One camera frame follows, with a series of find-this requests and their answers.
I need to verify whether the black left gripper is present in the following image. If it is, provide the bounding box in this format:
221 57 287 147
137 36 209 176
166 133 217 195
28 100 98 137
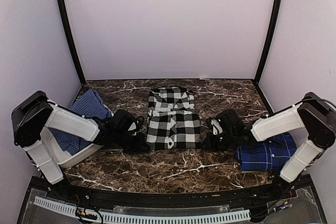
113 130 151 155

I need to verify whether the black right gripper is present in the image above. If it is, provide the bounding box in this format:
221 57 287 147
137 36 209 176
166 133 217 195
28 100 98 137
199 130 236 152

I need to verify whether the black white checked shirt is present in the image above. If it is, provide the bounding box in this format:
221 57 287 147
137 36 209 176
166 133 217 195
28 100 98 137
146 86 201 151

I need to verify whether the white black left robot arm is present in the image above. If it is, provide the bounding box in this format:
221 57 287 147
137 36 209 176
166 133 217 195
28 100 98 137
11 90 150 201

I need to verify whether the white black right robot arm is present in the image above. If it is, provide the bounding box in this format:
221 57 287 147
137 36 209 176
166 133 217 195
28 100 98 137
202 92 335 200

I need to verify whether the blue plaid folded shirt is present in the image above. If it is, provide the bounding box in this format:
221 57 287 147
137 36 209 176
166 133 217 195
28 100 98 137
236 133 297 173

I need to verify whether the small-check blue shirt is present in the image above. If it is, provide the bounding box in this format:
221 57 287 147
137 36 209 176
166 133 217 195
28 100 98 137
45 89 113 155

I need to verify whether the grey plastic bin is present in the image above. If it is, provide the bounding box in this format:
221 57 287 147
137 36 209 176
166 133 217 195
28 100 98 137
41 128 102 168

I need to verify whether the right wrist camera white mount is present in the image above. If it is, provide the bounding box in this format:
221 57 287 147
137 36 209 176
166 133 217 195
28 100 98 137
206 118 223 135

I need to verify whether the white slotted cable duct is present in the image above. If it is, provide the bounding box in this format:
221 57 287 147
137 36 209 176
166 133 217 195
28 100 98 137
34 196 250 223

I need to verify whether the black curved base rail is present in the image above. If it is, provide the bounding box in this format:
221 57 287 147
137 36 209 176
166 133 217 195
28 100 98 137
17 175 327 223

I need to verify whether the black corner frame post right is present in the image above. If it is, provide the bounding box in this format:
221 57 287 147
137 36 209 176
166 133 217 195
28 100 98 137
254 0 281 86

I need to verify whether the black corner frame post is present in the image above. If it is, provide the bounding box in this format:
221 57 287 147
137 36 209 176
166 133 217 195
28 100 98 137
254 0 281 86
57 0 86 86

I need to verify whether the black corner frame post left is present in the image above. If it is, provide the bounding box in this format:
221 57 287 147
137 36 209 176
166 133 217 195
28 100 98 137
57 0 86 86

